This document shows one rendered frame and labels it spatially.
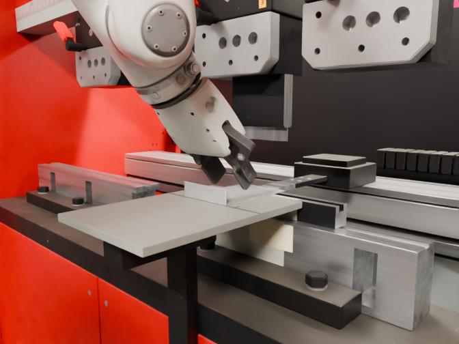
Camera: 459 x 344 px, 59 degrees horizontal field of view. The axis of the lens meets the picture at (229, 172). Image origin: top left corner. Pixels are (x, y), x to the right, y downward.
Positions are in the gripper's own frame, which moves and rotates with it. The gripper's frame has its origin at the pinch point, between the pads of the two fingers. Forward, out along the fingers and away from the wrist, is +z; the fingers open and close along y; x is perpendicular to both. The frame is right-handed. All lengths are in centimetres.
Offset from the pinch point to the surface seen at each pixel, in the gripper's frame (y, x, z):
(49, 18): 62, -21, -22
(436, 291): 30, -102, 220
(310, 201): -10.6, -1.7, 6.0
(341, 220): -15.0, -1.0, 8.1
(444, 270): 37, -132, 245
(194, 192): 2.1, 5.6, -1.2
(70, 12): 51, -21, -22
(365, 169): -7.4, -20.9, 20.2
